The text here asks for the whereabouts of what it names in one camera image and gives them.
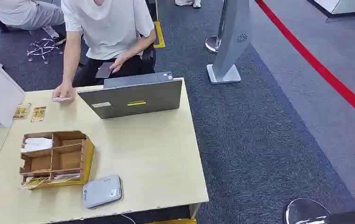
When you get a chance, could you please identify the seated person in white shirt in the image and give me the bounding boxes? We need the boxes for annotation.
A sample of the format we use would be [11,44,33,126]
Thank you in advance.
[52,0,157,101]

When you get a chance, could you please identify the person's white shoes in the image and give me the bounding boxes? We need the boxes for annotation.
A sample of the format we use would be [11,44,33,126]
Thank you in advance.
[174,0,202,9]

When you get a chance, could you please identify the grey laptop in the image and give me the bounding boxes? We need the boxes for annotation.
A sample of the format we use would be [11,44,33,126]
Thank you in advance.
[77,71,183,119]

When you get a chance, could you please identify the white card stack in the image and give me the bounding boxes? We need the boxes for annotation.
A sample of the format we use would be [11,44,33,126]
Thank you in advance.
[21,137,54,154]

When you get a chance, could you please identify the yellow floor tape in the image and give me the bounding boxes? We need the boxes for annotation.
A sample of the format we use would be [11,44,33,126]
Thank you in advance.
[153,21,166,49]

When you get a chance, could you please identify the gold card stack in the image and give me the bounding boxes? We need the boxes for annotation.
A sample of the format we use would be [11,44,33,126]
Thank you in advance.
[21,176,51,190]

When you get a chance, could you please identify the round chrome stanchion base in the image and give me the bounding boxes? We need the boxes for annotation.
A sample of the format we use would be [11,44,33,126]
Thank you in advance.
[284,198,332,224]

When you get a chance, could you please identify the black bar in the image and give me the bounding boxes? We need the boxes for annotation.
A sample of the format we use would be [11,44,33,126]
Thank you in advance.
[325,207,355,224]

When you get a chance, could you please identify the white cable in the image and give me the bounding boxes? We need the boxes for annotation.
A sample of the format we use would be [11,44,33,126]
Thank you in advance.
[120,213,137,224]

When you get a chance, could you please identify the person's right hand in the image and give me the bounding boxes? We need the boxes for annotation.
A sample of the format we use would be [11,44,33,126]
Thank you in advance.
[52,81,77,100]

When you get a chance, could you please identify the person in grey trousers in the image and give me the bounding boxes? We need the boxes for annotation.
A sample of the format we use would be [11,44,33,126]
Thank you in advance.
[0,0,67,46]

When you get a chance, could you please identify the grey kiosk stand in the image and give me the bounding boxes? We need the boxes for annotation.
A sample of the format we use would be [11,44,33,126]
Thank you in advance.
[206,0,254,84]

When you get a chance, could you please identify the wooden compartment card box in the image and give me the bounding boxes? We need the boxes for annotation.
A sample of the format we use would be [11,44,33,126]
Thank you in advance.
[20,130,95,190]

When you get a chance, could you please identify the red barrier line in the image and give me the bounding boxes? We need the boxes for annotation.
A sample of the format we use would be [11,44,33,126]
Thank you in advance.
[254,0,355,127]

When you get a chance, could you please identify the pale card stack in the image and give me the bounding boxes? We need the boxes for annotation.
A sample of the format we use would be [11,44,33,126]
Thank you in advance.
[53,173,81,182]

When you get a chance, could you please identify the chrome stanchion post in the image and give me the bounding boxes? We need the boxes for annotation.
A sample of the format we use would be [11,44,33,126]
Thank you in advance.
[204,0,228,54]

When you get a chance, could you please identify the yellow box edge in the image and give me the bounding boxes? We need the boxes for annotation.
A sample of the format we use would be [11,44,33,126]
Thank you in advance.
[146,218,197,224]

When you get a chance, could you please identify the black office chair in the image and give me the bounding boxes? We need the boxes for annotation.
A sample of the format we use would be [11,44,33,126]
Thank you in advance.
[139,0,160,75]

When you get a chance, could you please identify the gold patterned card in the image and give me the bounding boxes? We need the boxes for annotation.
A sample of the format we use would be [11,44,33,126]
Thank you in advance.
[30,106,47,123]
[13,103,32,120]

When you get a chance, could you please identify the person's left hand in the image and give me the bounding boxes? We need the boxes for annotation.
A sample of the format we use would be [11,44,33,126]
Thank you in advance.
[109,53,131,74]

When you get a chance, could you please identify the white table with dark frame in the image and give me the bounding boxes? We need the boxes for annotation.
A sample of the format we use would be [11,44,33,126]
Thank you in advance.
[307,0,355,23]

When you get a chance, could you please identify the dark smartphone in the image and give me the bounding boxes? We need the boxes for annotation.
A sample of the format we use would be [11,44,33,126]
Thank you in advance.
[95,62,115,79]

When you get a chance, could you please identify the chrome star chair base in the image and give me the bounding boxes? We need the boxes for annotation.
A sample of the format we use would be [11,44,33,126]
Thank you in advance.
[26,38,64,64]

